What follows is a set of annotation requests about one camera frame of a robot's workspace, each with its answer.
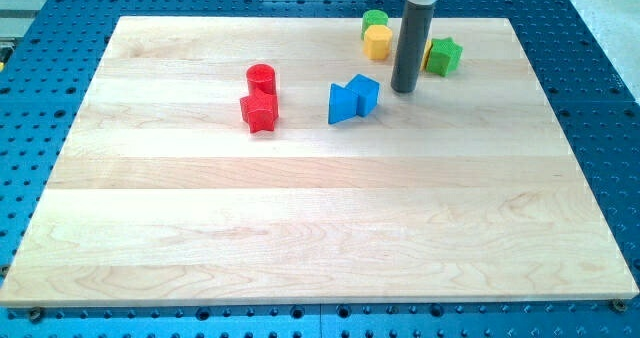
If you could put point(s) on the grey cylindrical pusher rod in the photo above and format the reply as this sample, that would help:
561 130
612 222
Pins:
415 27

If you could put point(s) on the blue cube block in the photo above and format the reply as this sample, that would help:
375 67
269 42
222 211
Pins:
367 90

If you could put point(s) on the yellow block behind pusher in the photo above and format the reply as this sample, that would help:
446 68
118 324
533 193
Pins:
426 53

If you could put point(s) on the green cylinder block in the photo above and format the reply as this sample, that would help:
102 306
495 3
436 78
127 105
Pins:
372 17

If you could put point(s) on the yellow hexagon block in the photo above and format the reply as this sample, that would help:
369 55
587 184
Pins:
377 42

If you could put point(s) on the green star block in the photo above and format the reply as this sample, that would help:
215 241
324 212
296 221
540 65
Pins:
444 56

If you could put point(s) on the blue triangle block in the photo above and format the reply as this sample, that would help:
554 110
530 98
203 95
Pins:
342 104

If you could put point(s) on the red cylinder block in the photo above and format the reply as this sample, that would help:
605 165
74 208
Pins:
261 77

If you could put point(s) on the red star block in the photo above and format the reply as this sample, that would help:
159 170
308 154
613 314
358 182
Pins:
260 111

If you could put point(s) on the wooden board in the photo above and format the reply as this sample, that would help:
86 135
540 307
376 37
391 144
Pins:
464 190

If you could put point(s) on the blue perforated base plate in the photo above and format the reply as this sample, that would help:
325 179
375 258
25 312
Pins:
49 72

